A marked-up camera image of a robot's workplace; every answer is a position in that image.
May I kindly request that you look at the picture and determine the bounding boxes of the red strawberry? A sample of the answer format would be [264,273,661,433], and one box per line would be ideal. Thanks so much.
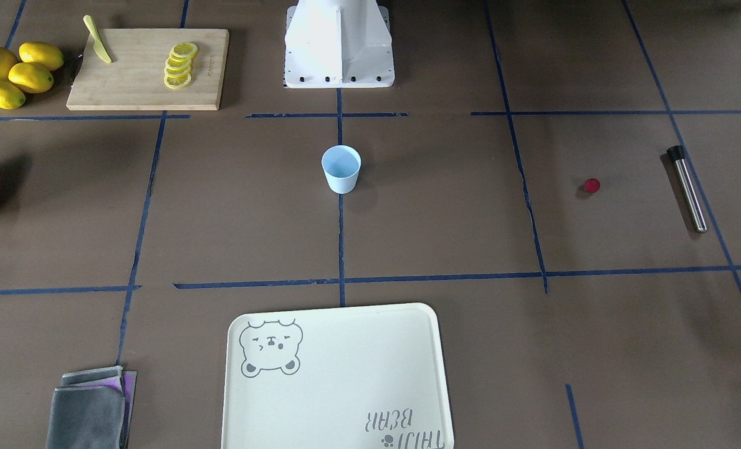
[582,177,601,194]

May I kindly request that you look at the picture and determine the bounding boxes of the light blue plastic cup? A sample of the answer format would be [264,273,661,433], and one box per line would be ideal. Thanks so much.
[321,145,362,195]

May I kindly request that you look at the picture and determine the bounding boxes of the cream bear serving tray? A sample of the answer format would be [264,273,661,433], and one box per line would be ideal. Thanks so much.
[220,303,455,448]

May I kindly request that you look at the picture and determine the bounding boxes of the lemon slices row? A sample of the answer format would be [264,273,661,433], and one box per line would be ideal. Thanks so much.
[163,42,199,89]

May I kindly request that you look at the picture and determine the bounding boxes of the bamboo cutting board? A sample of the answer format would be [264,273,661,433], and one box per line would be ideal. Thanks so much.
[67,28,229,111]

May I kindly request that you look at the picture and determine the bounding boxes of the steel muddler black tip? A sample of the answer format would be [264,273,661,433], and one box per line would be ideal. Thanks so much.
[666,145,707,234]

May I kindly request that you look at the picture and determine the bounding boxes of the yellow-green plastic knife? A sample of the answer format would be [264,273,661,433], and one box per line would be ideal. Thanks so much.
[83,14,113,64]

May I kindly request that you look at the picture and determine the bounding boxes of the grey folded cloth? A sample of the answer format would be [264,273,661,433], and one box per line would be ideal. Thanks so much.
[45,365,137,448]

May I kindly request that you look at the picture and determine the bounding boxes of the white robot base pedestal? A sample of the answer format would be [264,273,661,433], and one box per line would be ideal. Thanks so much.
[283,1,396,89]

